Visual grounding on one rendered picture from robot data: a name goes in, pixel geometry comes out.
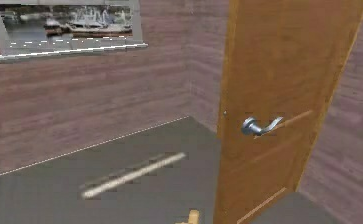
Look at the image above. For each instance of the grey framed harbour picture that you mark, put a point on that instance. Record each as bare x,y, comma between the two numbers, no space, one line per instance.
69,30

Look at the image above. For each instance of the brown wooden room door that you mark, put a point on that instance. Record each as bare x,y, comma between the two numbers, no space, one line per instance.
275,83

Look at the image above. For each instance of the light wooden furniture piece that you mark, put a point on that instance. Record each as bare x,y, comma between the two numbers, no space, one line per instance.
191,218

